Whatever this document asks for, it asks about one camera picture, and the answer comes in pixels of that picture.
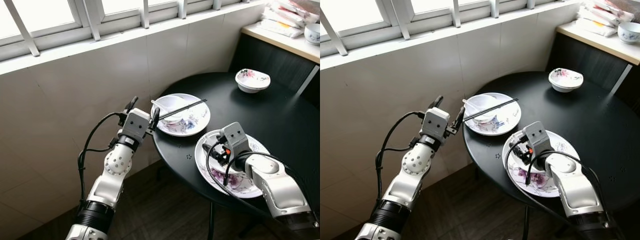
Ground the plain white bowl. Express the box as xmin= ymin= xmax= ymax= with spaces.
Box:
xmin=159 ymin=95 xmax=190 ymax=125
xmin=470 ymin=95 xmax=501 ymax=124

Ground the blue and white bowl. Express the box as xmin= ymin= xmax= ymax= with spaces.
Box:
xmin=617 ymin=22 xmax=640 ymax=45
xmin=304 ymin=23 xmax=321 ymax=46

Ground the black chopstick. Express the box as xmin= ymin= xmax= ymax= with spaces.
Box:
xmin=159 ymin=98 xmax=208 ymax=121
xmin=464 ymin=98 xmax=520 ymax=121
xmin=465 ymin=99 xmax=520 ymax=122
xmin=160 ymin=99 xmax=208 ymax=121

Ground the plain white packet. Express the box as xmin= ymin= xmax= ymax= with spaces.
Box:
xmin=260 ymin=20 xmax=304 ymax=40
xmin=576 ymin=19 xmax=618 ymax=38

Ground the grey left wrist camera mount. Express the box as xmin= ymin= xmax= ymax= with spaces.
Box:
xmin=121 ymin=108 xmax=151 ymax=141
xmin=421 ymin=106 xmax=450 ymax=140

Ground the white packet with yellow print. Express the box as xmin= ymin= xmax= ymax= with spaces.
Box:
xmin=261 ymin=9 xmax=307 ymax=32
xmin=577 ymin=7 xmax=621 ymax=30

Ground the white ceramic spoon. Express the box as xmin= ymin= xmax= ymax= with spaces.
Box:
xmin=151 ymin=99 xmax=175 ymax=115
xmin=462 ymin=98 xmax=487 ymax=114

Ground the short black left arm cable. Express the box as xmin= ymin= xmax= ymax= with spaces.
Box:
xmin=379 ymin=131 xmax=423 ymax=153
xmin=80 ymin=131 xmax=123 ymax=153

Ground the round black table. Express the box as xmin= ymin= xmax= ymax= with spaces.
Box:
xmin=462 ymin=71 xmax=640 ymax=240
xmin=151 ymin=71 xmax=321 ymax=240

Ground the dark cabinet with light top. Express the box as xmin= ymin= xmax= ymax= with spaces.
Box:
xmin=227 ymin=22 xmax=321 ymax=108
xmin=545 ymin=21 xmax=640 ymax=101

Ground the white window frame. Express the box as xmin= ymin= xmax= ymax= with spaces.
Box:
xmin=320 ymin=0 xmax=583 ymax=71
xmin=0 ymin=0 xmax=268 ymax=76

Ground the long black left arm cable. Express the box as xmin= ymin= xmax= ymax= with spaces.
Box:
xmin=76 ymin=112 xmax=122 ymax=211
xmin=374 ymin=110 xmax=422 ymax=211

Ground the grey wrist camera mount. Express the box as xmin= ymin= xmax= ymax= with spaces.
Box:
xmin=523 ymin=120 xmax=551 ymax=157
xmin=421 ymin=106 xmax=450 ymax=140
xmin=221 ymin=121 xmax=251 ymax=157
xmin=121 ymin=108 xmax=151 ymax=141

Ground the white floral bowl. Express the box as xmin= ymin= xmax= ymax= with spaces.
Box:
xmin=548 ymin=68 xmax=584 ymax=93
xmin=235 ymin=68 xmax=272 ymax=94

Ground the small floral plate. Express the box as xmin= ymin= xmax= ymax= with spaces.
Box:
xmin=463 ymin=92 xmax=522 ymax=137
xmin=151 ymin=93 xmax=212 ymax=137

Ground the large floral plate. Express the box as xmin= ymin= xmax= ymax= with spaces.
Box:
xmin=194 ymin=129 xmax=274 ymax=200
xmin=502 ymin=129 xmax=581 ymax=199

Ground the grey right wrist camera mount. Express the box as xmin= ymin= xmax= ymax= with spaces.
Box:
xmin=523 ymin=120 xmax=551 ymax=157
xmin=221 ymin=121 xmax=251 ymax=157

